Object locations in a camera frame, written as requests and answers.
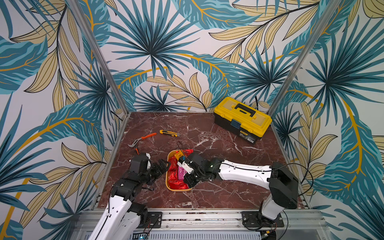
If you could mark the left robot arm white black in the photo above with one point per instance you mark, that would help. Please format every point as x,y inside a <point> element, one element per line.
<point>123,215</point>

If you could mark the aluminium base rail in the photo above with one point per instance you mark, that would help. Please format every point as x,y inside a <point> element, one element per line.
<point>200,224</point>

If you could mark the red tea bag in box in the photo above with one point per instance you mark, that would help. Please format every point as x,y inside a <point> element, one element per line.
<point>175,184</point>

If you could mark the yellow plastic storage box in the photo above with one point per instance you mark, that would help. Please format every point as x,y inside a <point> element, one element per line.
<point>175,174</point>

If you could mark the pink tea bag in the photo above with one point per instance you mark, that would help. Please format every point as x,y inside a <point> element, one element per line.
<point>181,173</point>

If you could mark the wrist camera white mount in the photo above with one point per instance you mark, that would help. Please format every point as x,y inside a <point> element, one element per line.
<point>183,162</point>
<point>146,161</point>

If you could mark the orange handled pliers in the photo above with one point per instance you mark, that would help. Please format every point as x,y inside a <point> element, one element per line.
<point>134,145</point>

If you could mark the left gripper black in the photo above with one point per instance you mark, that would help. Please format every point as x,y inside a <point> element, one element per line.
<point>159,173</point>

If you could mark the yellow black utility knife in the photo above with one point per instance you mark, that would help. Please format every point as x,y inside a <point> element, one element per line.
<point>169,133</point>

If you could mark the orange yellow tea bag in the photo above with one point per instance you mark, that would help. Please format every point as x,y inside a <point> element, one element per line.
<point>179,155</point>

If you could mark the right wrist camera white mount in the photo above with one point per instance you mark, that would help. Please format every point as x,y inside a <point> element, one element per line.
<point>183,162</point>

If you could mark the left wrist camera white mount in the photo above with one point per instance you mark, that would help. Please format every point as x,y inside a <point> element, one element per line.
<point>146,161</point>

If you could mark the yellow black toolbox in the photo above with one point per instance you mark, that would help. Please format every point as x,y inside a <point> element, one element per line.
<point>245,122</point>

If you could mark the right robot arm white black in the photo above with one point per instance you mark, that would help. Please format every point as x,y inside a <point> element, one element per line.
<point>277,178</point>

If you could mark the red tea bag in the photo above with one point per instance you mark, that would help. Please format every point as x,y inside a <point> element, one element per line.
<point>175,184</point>
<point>187,152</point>
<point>173,165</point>

